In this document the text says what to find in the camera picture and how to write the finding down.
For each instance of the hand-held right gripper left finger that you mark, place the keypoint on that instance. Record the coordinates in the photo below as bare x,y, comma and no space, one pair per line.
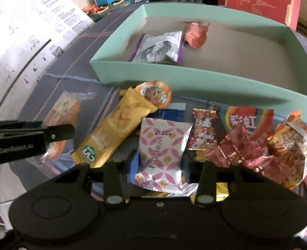
133,165

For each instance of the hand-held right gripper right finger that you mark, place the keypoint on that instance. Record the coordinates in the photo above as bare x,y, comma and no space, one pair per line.
195,172

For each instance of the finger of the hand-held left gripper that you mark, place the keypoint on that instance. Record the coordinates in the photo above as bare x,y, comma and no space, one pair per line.
62,132

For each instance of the clear cake packet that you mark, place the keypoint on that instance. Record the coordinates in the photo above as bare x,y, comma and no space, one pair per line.
65,109

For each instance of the white pink patterned snack packet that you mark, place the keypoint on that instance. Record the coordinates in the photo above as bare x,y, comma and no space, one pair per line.
161,148

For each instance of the blue snack packet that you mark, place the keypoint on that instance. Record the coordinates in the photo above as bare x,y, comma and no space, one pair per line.
169,114

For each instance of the red rainbow snack packet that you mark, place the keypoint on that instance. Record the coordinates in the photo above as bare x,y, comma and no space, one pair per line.
247,122

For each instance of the mint green cardboard box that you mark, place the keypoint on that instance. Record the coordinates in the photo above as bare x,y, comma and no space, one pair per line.
195,82

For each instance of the gold foil snack packet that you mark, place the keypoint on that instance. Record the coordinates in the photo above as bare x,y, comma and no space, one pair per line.
222,188

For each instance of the red cartoon candy packet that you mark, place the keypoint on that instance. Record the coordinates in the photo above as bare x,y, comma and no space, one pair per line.
203,130

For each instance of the yellow snack bar packet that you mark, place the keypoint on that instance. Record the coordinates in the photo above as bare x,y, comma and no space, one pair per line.
111,127

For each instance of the red crinkled snack packet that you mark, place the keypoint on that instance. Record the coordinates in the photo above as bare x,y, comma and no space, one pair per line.
242,156

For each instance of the orange jelly cup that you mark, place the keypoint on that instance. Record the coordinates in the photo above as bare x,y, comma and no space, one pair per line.
156,93

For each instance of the blue plaid blanket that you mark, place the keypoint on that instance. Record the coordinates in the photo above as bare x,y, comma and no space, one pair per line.
78,57

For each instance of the orange noodle snack packet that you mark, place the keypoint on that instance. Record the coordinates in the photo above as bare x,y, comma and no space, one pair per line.
294,140

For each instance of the white printed paper sheet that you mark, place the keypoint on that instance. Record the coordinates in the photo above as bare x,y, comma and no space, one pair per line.
18,31

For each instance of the pink wrapped candy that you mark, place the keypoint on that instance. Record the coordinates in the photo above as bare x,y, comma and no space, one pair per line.
195,35

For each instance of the red cardboard box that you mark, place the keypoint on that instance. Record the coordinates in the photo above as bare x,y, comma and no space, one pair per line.
260,0

